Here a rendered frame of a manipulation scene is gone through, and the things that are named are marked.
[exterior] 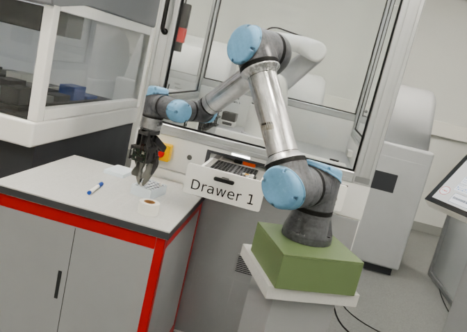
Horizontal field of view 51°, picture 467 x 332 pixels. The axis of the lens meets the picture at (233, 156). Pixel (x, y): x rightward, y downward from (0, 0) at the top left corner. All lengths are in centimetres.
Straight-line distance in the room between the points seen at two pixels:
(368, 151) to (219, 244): 75
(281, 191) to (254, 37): 43
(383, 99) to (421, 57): 342
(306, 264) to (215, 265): 92
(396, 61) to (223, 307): 128
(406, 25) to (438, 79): 346
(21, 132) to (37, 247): 54
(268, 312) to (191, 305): 90
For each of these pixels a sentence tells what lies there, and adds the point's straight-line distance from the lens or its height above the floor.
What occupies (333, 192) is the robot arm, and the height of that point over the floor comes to 102.
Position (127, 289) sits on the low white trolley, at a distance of 168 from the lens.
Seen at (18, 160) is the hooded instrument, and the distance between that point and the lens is 221.
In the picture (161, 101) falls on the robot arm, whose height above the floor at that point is 113.
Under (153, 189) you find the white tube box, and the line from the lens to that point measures 180.
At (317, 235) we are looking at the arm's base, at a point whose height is 89.
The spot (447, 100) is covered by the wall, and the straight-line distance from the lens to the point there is 552.
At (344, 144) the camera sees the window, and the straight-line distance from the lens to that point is 205.
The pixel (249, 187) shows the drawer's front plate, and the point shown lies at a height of 90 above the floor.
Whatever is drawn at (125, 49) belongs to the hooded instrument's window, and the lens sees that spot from 280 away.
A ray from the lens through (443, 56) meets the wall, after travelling 550.
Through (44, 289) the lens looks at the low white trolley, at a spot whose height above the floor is 44.
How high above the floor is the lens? 131
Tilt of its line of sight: 11 degrees down
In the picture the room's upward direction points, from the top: 13 degrees clockwise
